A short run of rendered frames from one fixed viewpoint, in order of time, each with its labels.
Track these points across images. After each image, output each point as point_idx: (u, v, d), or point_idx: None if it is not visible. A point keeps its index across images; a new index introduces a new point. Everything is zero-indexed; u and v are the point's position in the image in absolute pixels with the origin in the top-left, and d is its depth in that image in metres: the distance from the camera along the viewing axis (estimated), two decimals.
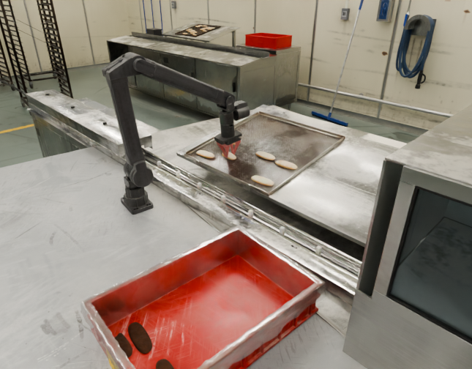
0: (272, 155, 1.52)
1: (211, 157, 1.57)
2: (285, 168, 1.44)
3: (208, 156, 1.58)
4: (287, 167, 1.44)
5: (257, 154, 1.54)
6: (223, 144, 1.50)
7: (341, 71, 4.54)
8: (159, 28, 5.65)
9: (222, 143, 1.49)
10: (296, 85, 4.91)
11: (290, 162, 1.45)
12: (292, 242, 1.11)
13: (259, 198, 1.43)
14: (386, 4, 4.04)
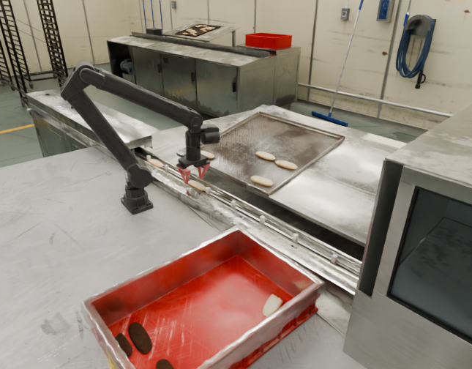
0: (272, 155, 1.52)
1: (211, 157, 1.57)
2: (285, 168, 1.44)
3: (208, 157, 1.58)
4: (287, 167, 1.44)
5: (257, 154, 1.54)
6: (184, 169, 1.37)
7: (341, 71, 4.54)
8: (159, 28, 5.65)
9: (183, 168, 1.36)
10: (296, 85, 4.91)
11: (290, 162, 1.45)
12: (292, 242, 1.11)
13: (259, 198, 1.43)
14: (386, 4, 4.04)
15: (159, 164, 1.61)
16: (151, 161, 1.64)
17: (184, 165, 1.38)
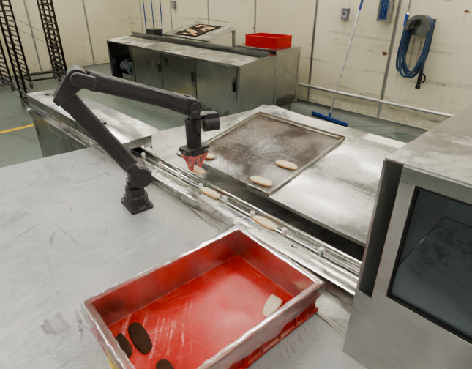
0: (203, 169, 1.41)
1: (211, 157, 1.57)
2: (285, 168, 1.44)
3: (208, 157, 1.57)
4: (287, 167, 1.44)
5: (188, 166, 1.43)
6: (189, 156, 1.36)
7: (341, 71, 4.54)
8: (159, 28, 5.65)
9: (188, 155, 1.36)
10: (296, 85, 4.91)
11: (290, 162, 1.45)
12: (292, 242, 1.11)
13: (259, 198, 1.43)
14: (386, 4, 4.04)
15: (216, 194, 1.38)
16: (205, 190, 1.40)
17: None
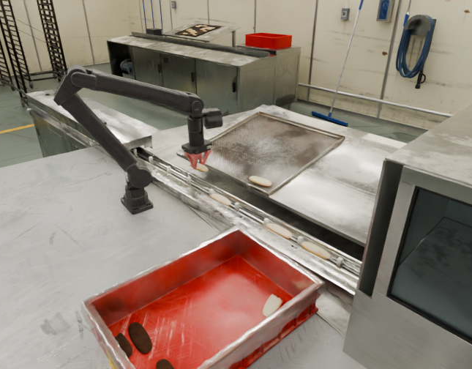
0: (288, 231, 1.17)
1: (227, 204, 1.33)
2: (196, 169, 1.40)
3: (224, 203, 1.33)
4: (197, 168, 1.40)
5: (269, 227, 1.19)
6: (192, 154, 1.35)
7: (341, 71, 4.54)
8: (159, 28, 5.65)
9: (190, 153, 1.35)
10: (296, 85, 4.91)
11: (203, 165, 1.41)
12: (292, 242, 1.11)
13: (259, 198, 1.43)
14: (386, 4, 4.04)
15: (325, 253, 1.07)
16: (308, 247, 1.10)
17: None
